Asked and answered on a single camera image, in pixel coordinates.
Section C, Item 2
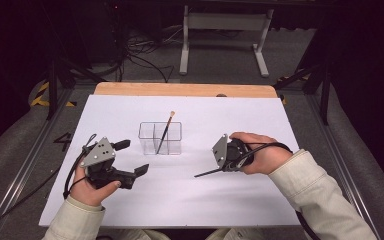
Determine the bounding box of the clear plastic divided organizer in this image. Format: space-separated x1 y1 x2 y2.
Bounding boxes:
137 121 183 156

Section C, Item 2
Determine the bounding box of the hand-held gripper black cable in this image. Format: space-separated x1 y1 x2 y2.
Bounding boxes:
236 141 322 240
0 133 98 238

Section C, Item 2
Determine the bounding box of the right hand-held gripper black cable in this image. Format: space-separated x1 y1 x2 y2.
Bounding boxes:
236 141 322 240

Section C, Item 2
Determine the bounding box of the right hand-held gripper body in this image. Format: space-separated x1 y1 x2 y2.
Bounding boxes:
211 133 256 173

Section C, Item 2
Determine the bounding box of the person's right leg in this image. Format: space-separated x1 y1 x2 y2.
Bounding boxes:
205 227 246 240

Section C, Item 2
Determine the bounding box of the person's right hand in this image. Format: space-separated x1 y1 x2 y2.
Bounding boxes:
229 131 294 176

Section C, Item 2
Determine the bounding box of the white paper sheet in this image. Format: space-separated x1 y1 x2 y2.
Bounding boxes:
38 94 302 229

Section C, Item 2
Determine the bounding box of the yellow black hazard tape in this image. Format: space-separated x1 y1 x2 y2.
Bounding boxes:
29 81 78 108

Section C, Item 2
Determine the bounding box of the person's left leg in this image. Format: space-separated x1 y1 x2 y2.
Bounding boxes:
144 229 172 240

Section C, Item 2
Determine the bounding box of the aluminium floor rail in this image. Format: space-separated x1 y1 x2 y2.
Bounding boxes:
0 87 76 240
304 94 382 240

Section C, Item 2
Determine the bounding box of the bundle of black floor cables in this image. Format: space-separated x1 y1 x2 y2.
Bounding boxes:
114 24 185 83

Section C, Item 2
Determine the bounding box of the person's leg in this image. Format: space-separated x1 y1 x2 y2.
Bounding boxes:
205 227 246 240
144 229 172 240

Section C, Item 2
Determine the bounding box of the black brush orange ferrule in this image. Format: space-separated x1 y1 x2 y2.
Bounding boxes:
155 110 177 155

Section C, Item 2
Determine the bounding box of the white metal stand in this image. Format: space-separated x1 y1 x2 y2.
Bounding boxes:
179 4 275 78

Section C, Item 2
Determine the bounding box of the black tripod stand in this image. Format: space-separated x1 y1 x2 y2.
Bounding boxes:
44 54 108 122
273 61 332 127

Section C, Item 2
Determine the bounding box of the left hand-held gripper black cable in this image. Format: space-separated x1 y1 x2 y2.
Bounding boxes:
0 133 98 238

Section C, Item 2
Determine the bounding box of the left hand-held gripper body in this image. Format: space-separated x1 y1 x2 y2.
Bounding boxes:
79 136 138 190

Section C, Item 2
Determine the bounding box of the person's left hand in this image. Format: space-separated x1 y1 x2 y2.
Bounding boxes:
69 164 122 208

